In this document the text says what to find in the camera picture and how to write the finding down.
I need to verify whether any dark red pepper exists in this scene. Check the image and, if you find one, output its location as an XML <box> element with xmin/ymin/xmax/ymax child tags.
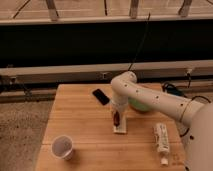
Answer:
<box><xmin>113</xmin><ymin>112</ymin><xmax>120</xmax><ymax>127</ymax></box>

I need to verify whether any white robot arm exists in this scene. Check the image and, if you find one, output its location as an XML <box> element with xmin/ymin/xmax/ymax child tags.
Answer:
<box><xmin>111</xmin><ymin>71</ymin><xmax>213</xmax><ymax>171</ymax></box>

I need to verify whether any green bowl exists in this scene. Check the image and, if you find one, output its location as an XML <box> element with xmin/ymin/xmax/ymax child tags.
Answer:
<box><xmin>129</xmin><ymin>98</ymin><xmax>150</xmax><ymax>112</ymax></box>

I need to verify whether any black smartphone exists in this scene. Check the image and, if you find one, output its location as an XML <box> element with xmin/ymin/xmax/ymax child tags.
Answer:
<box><xmin>92</xmin><ymin>89</ymin><xmax>110</xmax><ymax>105</ymax></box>

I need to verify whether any wooden table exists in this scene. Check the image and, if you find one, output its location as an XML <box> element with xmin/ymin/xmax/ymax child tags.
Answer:
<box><xmin>36</xmin><ymin>84</ymin><xmax>185</xmax><ymax>171</ymax></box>

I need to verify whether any white paper cup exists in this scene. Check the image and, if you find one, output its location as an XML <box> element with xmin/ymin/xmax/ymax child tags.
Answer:
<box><xmin>51</xmin><ymin>135</ymin><xmax>73</xmax><ymax>160</ymax></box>

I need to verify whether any black cable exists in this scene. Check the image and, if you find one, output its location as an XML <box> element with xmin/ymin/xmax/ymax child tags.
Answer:
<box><xmin>127</xmin><ymin>13</ymin><xmax>152</xmax><ymax>72</ymax></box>

